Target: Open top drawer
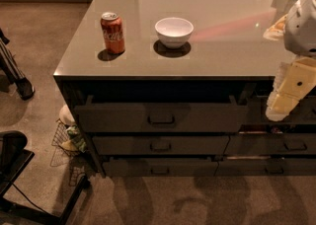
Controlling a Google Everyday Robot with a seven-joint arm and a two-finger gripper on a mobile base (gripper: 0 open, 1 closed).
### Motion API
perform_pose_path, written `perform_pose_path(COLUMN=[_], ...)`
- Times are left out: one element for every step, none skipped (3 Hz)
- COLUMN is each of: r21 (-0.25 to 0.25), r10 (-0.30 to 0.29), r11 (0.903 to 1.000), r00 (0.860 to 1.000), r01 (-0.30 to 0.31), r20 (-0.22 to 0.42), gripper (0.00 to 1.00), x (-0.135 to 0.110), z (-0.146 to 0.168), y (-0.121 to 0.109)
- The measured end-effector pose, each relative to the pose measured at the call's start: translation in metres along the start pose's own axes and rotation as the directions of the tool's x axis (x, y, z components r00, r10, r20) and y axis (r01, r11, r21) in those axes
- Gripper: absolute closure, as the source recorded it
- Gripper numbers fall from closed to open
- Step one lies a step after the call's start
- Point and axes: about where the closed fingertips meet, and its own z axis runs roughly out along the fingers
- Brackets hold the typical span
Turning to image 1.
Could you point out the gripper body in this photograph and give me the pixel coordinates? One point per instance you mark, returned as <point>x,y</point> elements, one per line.
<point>302,30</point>

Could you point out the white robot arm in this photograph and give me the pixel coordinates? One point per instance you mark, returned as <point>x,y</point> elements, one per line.
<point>297,29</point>

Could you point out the dark counter cabinet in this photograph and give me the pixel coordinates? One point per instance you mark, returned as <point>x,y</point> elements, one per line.
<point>225,56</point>

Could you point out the white ceramic bowl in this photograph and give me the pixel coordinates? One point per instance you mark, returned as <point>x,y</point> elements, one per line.
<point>174,32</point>

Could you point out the orange soda can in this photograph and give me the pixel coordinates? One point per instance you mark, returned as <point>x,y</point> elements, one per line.
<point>112,29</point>

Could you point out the white bag in basket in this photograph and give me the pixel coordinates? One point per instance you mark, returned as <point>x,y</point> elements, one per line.
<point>65,116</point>

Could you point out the black tripod leg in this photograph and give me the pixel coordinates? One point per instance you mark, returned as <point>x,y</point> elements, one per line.
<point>15,76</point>

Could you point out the wire basket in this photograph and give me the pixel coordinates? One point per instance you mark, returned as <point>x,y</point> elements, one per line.
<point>63,157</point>

